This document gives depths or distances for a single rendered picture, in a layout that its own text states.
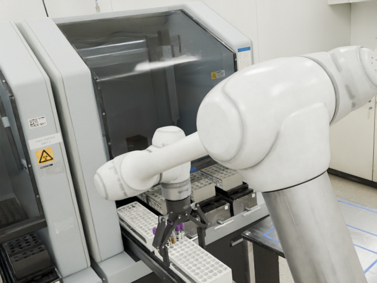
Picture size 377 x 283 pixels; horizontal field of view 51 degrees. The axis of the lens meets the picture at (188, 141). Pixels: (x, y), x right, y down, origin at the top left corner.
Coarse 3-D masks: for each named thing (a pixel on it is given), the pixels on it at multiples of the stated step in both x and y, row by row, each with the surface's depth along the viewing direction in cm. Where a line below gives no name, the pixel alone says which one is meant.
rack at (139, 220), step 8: (120, 208) 157; (128, 208) 157; (136, 208) 156; (144, 208) 154; (120, 216) 152; (128, 216) 150; (136, 216) 149; (144, 216) 148; (152, 216) 148; (128, 224) 146; (136, 224) 145; (144, 224) 142; (152, 224) 142; (136, 232) 148; (144, 232) 137; (152, 232) 136; (144, 240) 143; (152, 240) 133; (152, 248) 134
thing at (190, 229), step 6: (126, 198) 181; (132, 198) 177; (150, 210) 163; (192, 216) 154; (198, 216) 156; (186, 222) 152; (192, 222) 154; (186, 228) 153; (192, 228) 154; (186, 234) 153; (192, 234) 155; (192, 240) 150
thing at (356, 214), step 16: (352, 208) 145; (368, 208) 144; (256, 224) 142; (272, 224) 141; (352, 224) 135; (368, 224) 134; (256, 240) 133; (272, 240) 131; (352, 240) 126; (368, 240) 125; (368, 256) 118; (368, 272) 111
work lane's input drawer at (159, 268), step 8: (120, 224) 154; (128, 232) 147; (128, 240) 146; (136, 240) 142; (136, 248) 141; (144, 248) 137; (144, 256) 136; (152, 256) 133; (152, 264) 132; (160, 264) 128; (160, 272) 127; (168, 272) 124; (168, 280) 123; (176, 280) 120; (232, 280) 117
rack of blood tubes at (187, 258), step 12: (180, 240) 130; (156, 252) 130; (168, 252) 125; (180, 252) 123; (192, 252) 123; (204, 252) 122; (180, 264) 117; (192, 264) 117; (204, 264) 116; (216, 264) 115; (180, 276) 119; (192, 276) 112; (204, 276) 111; (216, 276) 110; (228, 276) 112
